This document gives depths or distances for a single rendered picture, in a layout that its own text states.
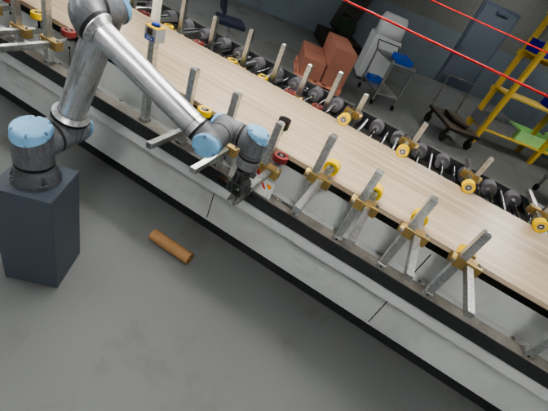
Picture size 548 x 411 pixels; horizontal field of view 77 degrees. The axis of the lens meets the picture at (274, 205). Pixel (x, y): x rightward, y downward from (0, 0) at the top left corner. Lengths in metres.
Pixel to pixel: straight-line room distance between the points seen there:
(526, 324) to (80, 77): 2.32
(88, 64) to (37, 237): 0.83
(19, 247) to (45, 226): 0.23
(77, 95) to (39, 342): 1.13
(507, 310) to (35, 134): 2.29
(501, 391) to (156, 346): 1.95
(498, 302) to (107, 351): 1.95
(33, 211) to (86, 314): 0.60
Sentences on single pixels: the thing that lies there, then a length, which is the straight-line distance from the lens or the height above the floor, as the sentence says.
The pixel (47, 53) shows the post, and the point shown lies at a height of 0.77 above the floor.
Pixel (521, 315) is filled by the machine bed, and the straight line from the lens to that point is 2.19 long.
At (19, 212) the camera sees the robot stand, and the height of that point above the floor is 0.50.
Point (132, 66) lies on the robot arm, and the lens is 1.25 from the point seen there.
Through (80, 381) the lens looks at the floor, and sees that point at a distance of 1.91.
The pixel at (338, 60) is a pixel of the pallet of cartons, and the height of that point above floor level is 0.55.
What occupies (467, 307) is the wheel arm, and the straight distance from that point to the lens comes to 1.52.
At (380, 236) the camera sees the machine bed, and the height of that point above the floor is 0.72.
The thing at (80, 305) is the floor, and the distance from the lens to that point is 2.10.
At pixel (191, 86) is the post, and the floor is 1.04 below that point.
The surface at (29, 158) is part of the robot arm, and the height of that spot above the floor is 0.76.
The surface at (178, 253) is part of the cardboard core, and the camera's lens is 2.25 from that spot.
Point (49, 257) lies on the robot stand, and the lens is 1.98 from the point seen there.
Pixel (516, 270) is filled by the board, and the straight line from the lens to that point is 2.13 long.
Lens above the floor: 1.76
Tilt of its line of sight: 37 degrees down
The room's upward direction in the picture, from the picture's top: 24 degrees clockwise
